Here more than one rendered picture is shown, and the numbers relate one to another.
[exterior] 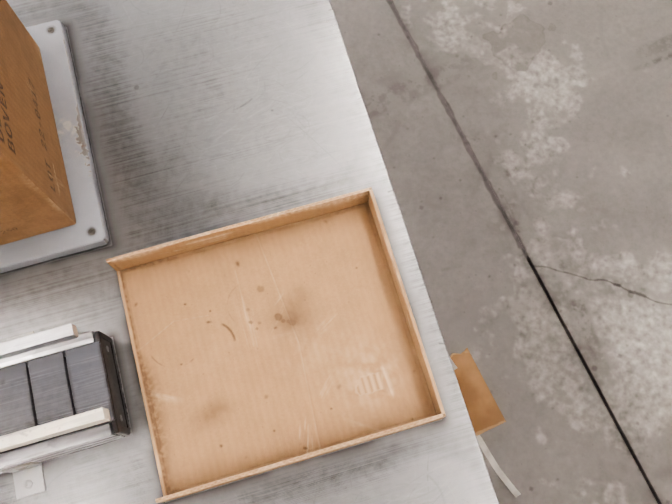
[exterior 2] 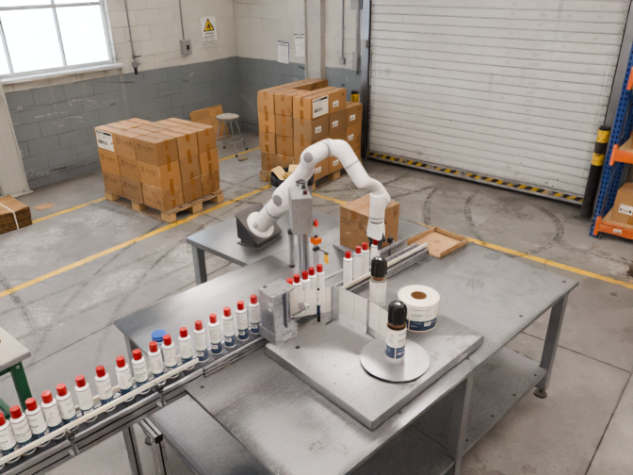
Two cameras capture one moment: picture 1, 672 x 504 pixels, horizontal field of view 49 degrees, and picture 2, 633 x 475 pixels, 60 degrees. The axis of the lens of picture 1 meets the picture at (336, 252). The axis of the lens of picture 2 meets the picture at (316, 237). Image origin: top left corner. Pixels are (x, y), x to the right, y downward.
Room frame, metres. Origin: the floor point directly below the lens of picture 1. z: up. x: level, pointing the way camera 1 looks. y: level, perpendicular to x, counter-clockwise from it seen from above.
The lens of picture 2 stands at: (-2.30, 2.28, 2.45)
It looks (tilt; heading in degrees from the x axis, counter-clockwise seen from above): 26 degrees down; 332
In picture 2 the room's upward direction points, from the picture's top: 1 degrees counter-clockwise
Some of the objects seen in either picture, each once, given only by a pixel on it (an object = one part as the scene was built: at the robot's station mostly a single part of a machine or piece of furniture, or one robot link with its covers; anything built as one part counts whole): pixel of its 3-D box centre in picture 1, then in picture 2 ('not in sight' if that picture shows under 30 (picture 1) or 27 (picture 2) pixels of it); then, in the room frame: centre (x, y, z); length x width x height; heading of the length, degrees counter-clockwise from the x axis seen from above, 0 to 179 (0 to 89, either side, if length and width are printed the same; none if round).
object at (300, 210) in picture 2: not in sight; (300, 209); (-0.05, 1.16, 1.38); 0.17 x 0.10 x 0.19; 160
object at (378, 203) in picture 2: not in sight; (377, 204); (-0.01, 0.67, 1.29); 0.09 x 0.08 x 0.13; 119
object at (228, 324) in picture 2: not in sight; (228, 327); (-0.27, 1.65, 0.98); 0.05 x 0.05 x 0.20
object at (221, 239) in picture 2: not in sight; (279, 235); (0.82, 0.89, 0.81); 0.90 x 0.90 x 0.04; 22
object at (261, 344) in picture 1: (272, 338); (437, 241); (0.14, 0.07, 0.85); 0.30 x 0.26 x 0.04; 105
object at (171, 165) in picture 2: not in sight; (159, 165); (3.91, 0.99, 0.45); 1.20 x 0.84 x 0.89; 24
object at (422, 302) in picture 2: not in sight; (417, 307); (-0.54, 0.77, 0.95); 0.20 x 0.20 x 0.14
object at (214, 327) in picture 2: not in sight; (215, 334); (-0.29, 1.73, 0.98); 0.05 x 0.05 x 0.20
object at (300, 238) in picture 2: not in sight; (302, 240); (0.02, 1.11, 1.16); 0.04 x 0.04 x 0.67; 15
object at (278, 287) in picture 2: not in sight; (276, 287); (-0.31, 1.42, 1.14); 0.14 x 0.11 x 0.01; 105
